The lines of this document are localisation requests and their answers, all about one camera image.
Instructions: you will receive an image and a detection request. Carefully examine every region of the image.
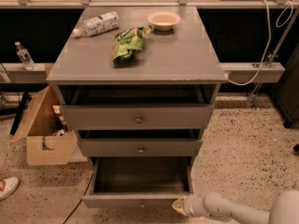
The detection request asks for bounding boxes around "grey wooden drawer cabinet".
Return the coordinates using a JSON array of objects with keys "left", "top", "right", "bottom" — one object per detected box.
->
[{"left": 46, "top": 6, "right": 228, "bottom": 166}]

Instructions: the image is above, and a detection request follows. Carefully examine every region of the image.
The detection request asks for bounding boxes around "metal stand pole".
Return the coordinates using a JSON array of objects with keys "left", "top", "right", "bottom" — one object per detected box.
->
[{"left": 249, "top": 8, "right": 299, "bottom": 110}]

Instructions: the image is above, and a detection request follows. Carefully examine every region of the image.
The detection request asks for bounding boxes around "grey top drawer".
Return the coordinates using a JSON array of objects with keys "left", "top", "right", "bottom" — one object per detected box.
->
[{"left": 59, "top": 84, "right": 216, "bottom": 131}]

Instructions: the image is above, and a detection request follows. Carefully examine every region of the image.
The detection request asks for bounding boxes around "green chip bag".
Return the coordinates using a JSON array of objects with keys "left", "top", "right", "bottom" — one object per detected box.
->
[{"left": 113, "top": 25, "right": 153, "bottom": 63}]

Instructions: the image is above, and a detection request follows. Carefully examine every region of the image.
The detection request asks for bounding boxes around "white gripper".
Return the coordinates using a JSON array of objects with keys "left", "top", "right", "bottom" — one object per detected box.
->
[{"left": 172, "top": 194, "right": 206, "bottom": 217}]

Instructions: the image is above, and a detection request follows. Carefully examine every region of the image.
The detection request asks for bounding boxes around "lying clear plastic bottle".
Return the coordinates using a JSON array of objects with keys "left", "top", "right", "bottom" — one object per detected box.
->
[{"left": 73, "top": 11, "right": 120, "bottom": 38}]

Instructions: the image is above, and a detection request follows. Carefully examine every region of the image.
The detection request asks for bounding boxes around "grey bottom drawer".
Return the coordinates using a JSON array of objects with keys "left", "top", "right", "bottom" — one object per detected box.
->
[{"left": 82, "top": 157, "right": 192, "bottom": 208}]

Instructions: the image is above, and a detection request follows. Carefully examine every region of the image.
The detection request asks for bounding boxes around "white orange sneaker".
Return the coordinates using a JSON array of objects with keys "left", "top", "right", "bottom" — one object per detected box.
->
[{"left": 0, "top": 176, "right": 20, "bottom": 201}]

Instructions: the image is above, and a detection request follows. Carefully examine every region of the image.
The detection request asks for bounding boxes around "grey drawer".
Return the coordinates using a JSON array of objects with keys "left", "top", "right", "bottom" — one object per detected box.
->
[
  {"left": 78, "top": 129, "right": 202, "bottom": 157},
  {"left": 82, "top": 157, "right": 192, "bottom": 208},
  {"left": 59, "top": 84, "right": 216, "bottom": 131}
]

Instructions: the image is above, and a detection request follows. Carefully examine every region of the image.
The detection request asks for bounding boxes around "black floor cable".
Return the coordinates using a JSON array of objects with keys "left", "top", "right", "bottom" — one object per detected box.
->
[{"left": 62, "top": 171, "right": 94, "bottom": 224}]

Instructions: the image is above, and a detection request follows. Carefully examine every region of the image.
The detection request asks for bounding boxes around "white round bowl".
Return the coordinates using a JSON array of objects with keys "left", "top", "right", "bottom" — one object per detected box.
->
[{"left": 148, "top": 11, "right": 180, "bottom": 32}]

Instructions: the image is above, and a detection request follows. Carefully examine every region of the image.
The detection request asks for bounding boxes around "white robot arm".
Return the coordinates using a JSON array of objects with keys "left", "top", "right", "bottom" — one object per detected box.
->
[{"left": 172, "top": 190, "right": 299, "bottom": 224}]

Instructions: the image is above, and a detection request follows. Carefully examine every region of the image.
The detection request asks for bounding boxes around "dark cabinet at right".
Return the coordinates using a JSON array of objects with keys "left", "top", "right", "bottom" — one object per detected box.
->
[{"left": 271, "top": 44, "right": 299, "bottom": 128}]

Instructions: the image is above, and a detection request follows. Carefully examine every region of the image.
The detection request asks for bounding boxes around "open cardboard box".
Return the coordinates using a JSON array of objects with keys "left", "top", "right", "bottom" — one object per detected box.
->
[{"left": 11, "top": 87, "right": 77, "bottom": 166}]

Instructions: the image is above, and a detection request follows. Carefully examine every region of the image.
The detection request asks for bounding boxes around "grey middle drawer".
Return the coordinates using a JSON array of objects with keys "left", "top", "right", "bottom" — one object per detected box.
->
[{"left": 78, "top": 129, "right": 202, "bottom": 157}]

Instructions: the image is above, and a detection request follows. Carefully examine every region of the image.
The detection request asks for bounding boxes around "standing clear water bottle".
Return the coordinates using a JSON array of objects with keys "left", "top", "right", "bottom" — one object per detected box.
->
[{"left": 15, "top": 42, "right": 36, "bottom": 71}]

